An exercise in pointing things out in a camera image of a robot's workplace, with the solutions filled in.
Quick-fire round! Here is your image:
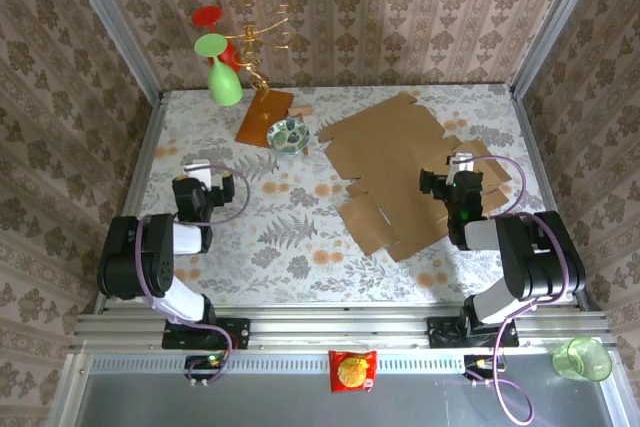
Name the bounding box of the floral printed table cover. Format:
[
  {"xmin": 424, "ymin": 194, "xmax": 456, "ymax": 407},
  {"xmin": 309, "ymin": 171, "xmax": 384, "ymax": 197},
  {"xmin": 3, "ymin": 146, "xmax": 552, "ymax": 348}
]
[{"xmin": 117, "ymin": 84, "xmax": 574, "ymax": 306}]

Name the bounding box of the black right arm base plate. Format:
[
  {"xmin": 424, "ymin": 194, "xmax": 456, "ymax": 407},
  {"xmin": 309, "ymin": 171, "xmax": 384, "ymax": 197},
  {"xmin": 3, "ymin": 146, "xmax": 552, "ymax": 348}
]
[{"xmin": 427, "ymin": 315, "xmax": 520, "ymax": 349}]

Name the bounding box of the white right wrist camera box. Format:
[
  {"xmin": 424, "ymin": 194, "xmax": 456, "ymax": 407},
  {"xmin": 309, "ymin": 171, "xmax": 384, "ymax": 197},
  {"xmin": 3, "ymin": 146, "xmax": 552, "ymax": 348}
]
[{"xmin": 446, "ymin": 151, "xmax": 476, "ymax": 183}]

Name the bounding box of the grey slotted cable duct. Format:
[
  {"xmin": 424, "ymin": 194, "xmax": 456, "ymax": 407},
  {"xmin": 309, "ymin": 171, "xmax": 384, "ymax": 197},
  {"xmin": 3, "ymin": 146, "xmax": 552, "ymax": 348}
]
[{"xmin": 87, "ymin": 354, "xmax": 466, "ymax": 374}]

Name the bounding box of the green plastic wine glass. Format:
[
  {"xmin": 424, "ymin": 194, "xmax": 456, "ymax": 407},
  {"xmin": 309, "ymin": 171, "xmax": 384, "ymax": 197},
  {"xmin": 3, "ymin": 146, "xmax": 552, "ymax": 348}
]
[{"xmin": 193, "ymin": 32, "xmax": 244, "ymax": 107}]

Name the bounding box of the red plastic wine glass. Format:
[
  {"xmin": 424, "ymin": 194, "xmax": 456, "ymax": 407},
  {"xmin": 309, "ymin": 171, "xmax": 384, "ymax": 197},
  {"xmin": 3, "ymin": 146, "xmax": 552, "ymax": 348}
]
[{"xmin": 191, "ymin": 5, "xmax": 243, "ymax": 68}]

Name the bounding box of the aluminium frame post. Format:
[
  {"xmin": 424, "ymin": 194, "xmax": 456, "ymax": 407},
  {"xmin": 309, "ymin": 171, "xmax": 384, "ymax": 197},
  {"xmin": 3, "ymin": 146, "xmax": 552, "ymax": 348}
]
[
  {"xmin": 57, "ymin": 0, "xmax": 164, "ymax": 98},
  {"xmin": 509, "ymin": 0, "xmax": 601, "ymax": 98}
]

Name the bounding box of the aluminium frame rail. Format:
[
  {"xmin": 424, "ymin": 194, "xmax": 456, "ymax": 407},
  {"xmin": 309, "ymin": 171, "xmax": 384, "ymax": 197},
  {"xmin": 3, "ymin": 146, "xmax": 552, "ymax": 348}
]
[{"xmin": 69, "ymin": 304, "xmax": 614, "ymax": 351}]

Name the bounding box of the gold wire rack wooden base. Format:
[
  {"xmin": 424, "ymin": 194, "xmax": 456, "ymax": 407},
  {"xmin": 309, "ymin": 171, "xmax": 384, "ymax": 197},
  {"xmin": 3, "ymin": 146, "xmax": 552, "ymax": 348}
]
[{"xmin": 219, "ymin": 0, "xmax": 296, "ymax": 149}]

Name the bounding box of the small wooden mallet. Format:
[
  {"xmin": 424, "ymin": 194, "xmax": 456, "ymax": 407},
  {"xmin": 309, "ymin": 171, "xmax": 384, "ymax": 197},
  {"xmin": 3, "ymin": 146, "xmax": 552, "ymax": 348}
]
[{"xmin": 288, "ymin": 105, "xmax": 314, "ymax": 156}]

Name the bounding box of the brown cardboard paper box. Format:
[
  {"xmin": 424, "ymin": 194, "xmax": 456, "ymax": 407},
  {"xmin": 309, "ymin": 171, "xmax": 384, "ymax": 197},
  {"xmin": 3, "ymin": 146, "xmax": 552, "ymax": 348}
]
[{"xmin": 316, "ymin": 91, "xmax": 515, "ymax": 263}]

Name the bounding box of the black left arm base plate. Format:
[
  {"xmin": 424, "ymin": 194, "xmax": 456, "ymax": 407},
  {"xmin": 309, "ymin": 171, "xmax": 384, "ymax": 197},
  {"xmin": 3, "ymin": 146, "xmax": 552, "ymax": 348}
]
[{"xmin": 161, "ymin": 317, "xmax": 251, "ymax": 351}]

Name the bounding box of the green transparent plastic cup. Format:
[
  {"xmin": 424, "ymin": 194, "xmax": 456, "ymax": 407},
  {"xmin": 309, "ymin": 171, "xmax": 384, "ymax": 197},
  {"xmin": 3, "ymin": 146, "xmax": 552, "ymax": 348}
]
[{"xmin": 552, "ymin": 336, "xmax": 614, "ymax": 382}]

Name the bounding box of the red snack packet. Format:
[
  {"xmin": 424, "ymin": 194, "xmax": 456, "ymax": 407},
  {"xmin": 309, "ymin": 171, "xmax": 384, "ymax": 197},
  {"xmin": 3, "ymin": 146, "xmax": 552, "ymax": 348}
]
[{"xmin": 327, "ymin": 349, "xmax": 379, "ymax": 393}]

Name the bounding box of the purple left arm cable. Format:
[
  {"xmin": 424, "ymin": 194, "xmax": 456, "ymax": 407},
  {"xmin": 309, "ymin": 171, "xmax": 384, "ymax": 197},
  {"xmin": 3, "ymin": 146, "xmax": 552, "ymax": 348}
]
[{"xmin": 135, "ymin": 162, "xmax": 252, "ymax": 388}]

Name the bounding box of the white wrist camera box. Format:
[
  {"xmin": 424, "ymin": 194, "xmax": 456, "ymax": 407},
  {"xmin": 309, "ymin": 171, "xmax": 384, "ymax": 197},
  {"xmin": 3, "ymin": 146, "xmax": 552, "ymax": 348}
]
[
  {"xmin": 182, "ymin": 160, "xmax": 214, "ymax": 188},
  {"xmin": 446, "ymin": 151, "xmax": 476, "ymax": 183}
]

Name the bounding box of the aluminium table side rail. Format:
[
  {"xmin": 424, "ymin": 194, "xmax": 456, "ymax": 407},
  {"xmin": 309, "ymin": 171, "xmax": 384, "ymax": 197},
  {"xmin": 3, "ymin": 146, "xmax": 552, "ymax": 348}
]
[
  {"xmin": 94, "ymin": 91, "xmax": 169, "ymax": 313},
  {"xmin": 509, "ymin": 86, "xmax": 589, "ymax": 311}
]

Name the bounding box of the leaf pattern ceramic bowl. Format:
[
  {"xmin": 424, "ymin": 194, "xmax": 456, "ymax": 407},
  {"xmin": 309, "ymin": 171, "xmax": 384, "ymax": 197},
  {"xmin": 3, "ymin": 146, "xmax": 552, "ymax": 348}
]
[{"xmin": 266, "ymin": 117, "xmax": 311, "ymax": 154}]

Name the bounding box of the small black circuit board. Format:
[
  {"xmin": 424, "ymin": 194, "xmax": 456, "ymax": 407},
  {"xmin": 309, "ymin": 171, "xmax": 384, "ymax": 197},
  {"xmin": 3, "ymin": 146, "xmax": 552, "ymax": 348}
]
[
  {"xmin": 184, "ymin": 354, "xmax": 224, "ymax": 382},
  {"xmin": 463, "ymin": 354, "xmax": 506, "ymax": 382}
]

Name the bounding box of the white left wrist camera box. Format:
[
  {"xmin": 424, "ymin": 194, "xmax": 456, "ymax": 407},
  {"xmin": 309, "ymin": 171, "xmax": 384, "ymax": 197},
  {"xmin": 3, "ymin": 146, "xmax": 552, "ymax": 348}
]
[{"xmin": 182, "ymin": 160, "xmax": 214, "ymax": 188}]

